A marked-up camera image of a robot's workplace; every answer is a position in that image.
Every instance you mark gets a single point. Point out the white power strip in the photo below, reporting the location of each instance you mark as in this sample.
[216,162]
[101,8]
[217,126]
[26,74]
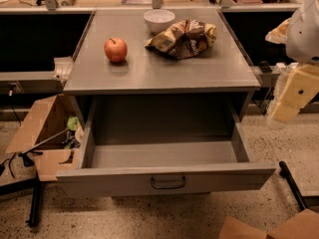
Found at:
[282,67]

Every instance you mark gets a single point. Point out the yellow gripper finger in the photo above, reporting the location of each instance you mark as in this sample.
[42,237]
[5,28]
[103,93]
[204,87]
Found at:
[278,35]
[293,91]

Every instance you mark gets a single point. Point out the open cardboard box left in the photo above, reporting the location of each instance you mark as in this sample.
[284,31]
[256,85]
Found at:
[45,118]

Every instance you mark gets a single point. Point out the red apple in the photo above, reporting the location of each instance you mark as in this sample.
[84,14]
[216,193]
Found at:
[116,50]

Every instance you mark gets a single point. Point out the black adapter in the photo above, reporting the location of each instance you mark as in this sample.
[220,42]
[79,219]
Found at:
[264,67]

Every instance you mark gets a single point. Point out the black stand left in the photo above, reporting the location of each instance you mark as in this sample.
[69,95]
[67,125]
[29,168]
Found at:
[33,183]

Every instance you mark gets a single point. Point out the grey metal cabinet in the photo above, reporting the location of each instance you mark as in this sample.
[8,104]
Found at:
[220,70]

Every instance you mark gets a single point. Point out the grey top drawer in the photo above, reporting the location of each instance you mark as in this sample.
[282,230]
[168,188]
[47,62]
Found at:
[163,144]

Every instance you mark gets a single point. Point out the black bar right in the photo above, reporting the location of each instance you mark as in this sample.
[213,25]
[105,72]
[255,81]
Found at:
[285,173]

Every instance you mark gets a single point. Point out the green object in box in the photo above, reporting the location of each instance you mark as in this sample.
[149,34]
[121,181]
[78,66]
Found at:
[72,123]

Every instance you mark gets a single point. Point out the white bowl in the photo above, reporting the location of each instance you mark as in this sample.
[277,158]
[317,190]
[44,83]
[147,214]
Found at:
[158,20]

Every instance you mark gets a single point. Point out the brown chip bag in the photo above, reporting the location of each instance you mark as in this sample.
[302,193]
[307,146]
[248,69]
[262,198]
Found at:
[184,39]

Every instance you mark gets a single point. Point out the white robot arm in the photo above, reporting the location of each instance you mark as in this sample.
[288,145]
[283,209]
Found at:
[302,41]

